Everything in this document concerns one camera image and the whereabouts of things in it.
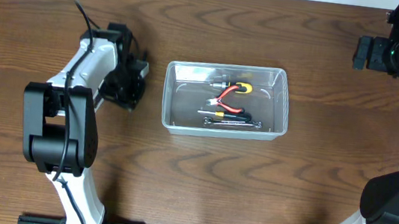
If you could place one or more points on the red handled pliers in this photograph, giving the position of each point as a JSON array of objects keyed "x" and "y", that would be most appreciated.
[{"x": 220, "y": 101}]

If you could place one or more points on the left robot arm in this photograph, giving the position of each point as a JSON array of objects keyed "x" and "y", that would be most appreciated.
[{"x": 60, "y": 134}]

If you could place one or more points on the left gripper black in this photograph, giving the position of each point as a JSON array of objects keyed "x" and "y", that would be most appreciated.
[{"x": 131, "y": 97}]

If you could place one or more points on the slim black yellow screwdriver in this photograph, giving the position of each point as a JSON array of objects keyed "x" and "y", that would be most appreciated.
[{"x": 227, "y": 115}]

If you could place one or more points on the silver combination wrench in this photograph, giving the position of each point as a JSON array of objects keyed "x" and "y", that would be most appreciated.
[{"x": 230, "y": 123}]

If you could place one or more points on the clear plastic container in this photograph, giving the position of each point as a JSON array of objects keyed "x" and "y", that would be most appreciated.
[{"x": 225, "y": 100}]

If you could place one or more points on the stubby yellow black screwdriver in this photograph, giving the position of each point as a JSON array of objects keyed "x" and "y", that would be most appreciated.
[{"x": 243, "y": 87}]

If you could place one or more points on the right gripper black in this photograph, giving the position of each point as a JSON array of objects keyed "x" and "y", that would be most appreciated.
[{"x": 376, "y": 59}]

